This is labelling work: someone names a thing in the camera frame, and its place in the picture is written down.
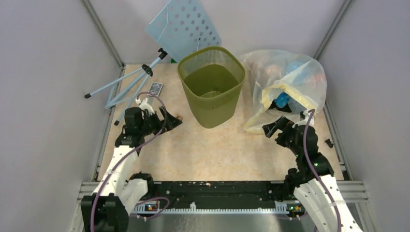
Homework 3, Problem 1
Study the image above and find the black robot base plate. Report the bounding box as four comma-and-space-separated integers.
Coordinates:
143, 181, 295, 210

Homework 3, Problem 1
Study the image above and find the small black clip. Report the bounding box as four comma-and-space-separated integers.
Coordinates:
324, 139, 334, 148

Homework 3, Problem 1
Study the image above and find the blue playing card deck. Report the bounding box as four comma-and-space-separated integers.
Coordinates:
149, 82, 163, 97

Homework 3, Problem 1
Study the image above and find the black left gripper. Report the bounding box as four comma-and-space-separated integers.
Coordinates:
139, 106, 182, 136

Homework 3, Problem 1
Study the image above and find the blue plastic trash bag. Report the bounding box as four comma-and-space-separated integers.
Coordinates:
273, 92, 291, 108

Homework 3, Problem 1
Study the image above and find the olive green plastic trash bin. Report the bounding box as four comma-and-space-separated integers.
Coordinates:
177, 46, 245, 129

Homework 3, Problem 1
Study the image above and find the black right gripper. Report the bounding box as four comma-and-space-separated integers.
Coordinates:
263, 116, 302, 157

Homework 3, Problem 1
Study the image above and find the large translucent yellow plastic bag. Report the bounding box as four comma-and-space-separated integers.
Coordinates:
238, 49, 327, 134

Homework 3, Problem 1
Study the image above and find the light blue music stand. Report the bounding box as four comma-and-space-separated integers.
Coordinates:
84, 0, 221, 109

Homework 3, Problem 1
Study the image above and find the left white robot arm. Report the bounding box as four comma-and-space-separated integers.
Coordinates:
80, 106, 182, 232

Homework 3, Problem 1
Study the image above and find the white toothed cable duct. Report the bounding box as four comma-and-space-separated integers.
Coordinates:
132, 202, 291, 215

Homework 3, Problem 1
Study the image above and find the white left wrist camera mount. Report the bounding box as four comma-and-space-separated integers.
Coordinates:
135, 97, 155, 115

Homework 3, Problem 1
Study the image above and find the aluminium frame rail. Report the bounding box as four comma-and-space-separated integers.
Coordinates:
76, 181, 369, 204

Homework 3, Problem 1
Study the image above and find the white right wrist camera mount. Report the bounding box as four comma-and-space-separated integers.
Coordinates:
296, 109, 315, 127

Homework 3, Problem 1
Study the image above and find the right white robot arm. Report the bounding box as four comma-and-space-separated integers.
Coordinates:
262, 116, 362, 232

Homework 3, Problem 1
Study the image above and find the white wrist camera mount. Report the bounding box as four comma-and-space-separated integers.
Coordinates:
135, 97, 155, 115
296, 109, 315, 127

